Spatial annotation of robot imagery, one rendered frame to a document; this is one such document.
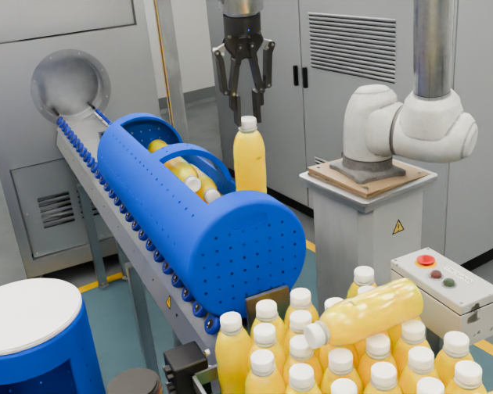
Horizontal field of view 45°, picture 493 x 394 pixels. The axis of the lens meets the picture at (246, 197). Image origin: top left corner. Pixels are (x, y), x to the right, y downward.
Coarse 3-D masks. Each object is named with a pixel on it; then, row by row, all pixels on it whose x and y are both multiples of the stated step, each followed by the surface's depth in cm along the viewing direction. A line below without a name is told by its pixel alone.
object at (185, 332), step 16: (80, 128) 297; (96, 128) 294; (64, 144) 288; (96, 144) 271; (96, 160) 250; (80, 176) 254; (96, 192) 228; (96, 208) 228; (112, 224) 206; (128, 240) 189; (128, 256) 188; (144, 256) 175; (144, 272) 174; (160, 288) 161; (160, 304) 160; (176, 304) 151; (176, 320) 150; (192, 336) 141
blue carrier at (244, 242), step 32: (128, 128) 196; (160, 128) 201; (128, 160) 167; (160, 160) 155; (192, 160) 194; (128, 192) 162; (160, 192) 143; (192, 192) 134; (224, 192) 172; (256, 192) 129; (160, 224) 138; (192, 224) 125; (224, 224) 122; (256, 224) 126; (288, 224) 129; (192, 256) 122; (224, 256) 125; (256, 256) 129; (288, 256) 132; (192, 288) 125; (224, 288) 128; (256, 288) 131
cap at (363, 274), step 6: (354, 270) 119; (360, 270) 118; (366, 270) 118; (372, 270) 118; (354, 276) 118; (360, 276) 117; (366, 276) 117; (372, 276) 118; (360, 282) 118; (366, 282) 117
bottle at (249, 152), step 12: (240, 132) 131; (252, 132) 130; (240, 144) 130; (252, 144) 129; (240, 156) 131; (252, 156) 130; (264, 156) 133; (240, 168) 132; (252, 168) 131; (264, 168) 134; (240, 180) 134; (252, 180) 133; (264, 180) 135; (264, 192) 136
